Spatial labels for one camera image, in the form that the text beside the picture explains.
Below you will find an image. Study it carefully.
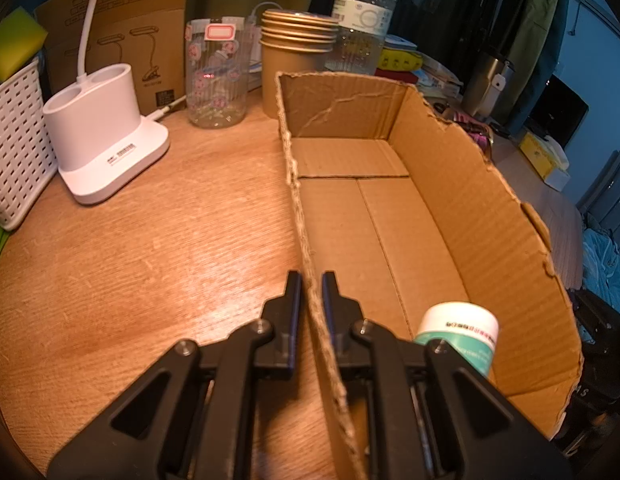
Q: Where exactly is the printed brown packaging carton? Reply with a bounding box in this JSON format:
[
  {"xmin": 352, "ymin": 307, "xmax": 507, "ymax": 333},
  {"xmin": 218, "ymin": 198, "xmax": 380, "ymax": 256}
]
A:
[{"xmin": 35, "ymin": 0, "xmax": 191, "ymax": 116}]

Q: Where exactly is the white lamp cable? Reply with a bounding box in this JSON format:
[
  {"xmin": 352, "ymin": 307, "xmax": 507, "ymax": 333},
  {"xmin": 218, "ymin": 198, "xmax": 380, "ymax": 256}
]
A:
[{"xmin": 149, "ymin": 94, "xmax": 188, "ymax": 122}]

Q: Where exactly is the olive green hanging jacket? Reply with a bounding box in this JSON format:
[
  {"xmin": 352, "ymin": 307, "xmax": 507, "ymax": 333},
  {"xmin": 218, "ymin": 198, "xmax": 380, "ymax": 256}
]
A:
[{"xmin": 510, "ymin": 0, "xmax": 565, "ymax": 126}]

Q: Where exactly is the white carton box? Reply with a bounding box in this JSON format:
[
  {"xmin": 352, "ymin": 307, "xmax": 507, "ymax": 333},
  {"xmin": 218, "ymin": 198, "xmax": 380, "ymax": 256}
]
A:
[{"xmin": 419, "ymin": 55, "xmax": 463, "ymax": 98}]

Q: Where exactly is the white perforated plastic basket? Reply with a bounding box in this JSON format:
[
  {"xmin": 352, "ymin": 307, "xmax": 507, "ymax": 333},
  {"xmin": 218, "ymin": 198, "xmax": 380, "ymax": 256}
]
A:
[{"xmin": 0, "ymin": 57, "xmax": 58, "ymax": 231}]

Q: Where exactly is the black monitor screen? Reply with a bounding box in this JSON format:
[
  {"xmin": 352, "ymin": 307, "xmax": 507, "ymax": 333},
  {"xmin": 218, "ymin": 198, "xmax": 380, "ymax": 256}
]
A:
[{"xmin": 530, "ymin": 75, "xmax": 589, "ymax": 148}]

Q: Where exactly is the stainless steel tumbler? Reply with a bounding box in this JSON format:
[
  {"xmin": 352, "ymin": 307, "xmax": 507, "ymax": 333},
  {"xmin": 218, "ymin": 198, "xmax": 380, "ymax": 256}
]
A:
[{"xmin": 462, "ymin": 50, "xmax": 515, "ymax": 118}]

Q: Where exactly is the clear plastic water bottle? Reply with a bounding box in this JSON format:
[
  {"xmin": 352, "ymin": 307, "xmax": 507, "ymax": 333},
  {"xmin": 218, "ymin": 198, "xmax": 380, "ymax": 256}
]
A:
[{"xmin": 324, "ymin": 0, "xmax": 401, "ymax": 76}]

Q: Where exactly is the clear glass jar with stickers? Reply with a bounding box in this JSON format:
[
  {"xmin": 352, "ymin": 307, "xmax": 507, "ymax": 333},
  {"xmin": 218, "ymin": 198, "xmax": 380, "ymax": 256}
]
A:
[{"xmin": 184, "ymin": 19, "xmax": 251, "ymax": 129}]

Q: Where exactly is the yellow tissue box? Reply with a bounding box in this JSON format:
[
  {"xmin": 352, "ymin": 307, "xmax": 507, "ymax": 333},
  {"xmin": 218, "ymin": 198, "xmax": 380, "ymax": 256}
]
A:
[{"xmin": 520, "ymin": 130, "xmax": 570, "ymax": 191}]

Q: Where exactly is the yellow wipes packet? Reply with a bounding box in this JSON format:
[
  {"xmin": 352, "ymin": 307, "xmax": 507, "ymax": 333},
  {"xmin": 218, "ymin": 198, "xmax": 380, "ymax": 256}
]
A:
[{"xmin": 380, "ymin": 47, "xmax": 423, "ymax": 72}]

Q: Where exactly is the stack of kraft paper cups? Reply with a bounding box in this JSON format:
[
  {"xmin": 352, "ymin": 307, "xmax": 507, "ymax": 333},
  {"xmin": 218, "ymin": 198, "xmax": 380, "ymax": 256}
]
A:
[{"xmin": 260, "ymin": 9, "xmax": 339, "ymax": 121}]

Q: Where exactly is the yellow-green foam block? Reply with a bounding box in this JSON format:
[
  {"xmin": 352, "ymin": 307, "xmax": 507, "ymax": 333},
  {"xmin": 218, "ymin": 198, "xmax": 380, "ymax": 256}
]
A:
[{"xmin": 0, "ymin": 7, "xmax": 48, "ymax": 83}]

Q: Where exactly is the torn brown cardboard box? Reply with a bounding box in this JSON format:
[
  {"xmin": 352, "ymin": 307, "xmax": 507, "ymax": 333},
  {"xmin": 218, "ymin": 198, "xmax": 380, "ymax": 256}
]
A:
[{"xmin": 275, "ymin": 71, "xmax": 585, "ymax": 480}]

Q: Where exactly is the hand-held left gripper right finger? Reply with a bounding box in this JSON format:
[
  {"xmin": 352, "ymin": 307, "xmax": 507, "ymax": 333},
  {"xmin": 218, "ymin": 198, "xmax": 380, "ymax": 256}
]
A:
[{"xmin": 321, "ymin": 271, "xmax": 575, "ymax": 480}]

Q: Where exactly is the white desk lamp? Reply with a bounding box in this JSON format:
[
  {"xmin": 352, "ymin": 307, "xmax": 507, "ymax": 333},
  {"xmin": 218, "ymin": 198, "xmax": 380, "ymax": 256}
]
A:
[{"xmin": 42, "ymin": 0, "xmax": 171, "ymax": 206}]

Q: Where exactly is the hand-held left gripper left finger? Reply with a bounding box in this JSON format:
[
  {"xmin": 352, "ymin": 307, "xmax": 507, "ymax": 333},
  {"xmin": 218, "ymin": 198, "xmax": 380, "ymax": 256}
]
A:
[{"xmin": 46, "ymin": 270, "xmax": 305, "ymax": 480}]

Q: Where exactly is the blue crumpled cloth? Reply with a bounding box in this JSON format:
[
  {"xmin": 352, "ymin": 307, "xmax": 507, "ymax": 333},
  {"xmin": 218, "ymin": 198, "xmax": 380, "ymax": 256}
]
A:
[{"xmin": 582, "ymin": 215, "xmax": 620, "ymax": 311}]

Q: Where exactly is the white teal plastic bottle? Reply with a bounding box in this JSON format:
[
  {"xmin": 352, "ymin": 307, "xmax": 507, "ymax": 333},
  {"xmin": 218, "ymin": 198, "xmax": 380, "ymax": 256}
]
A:
[{"xmin": 415, "ymin": 302, "xmax": 500, "ymax": 381}]

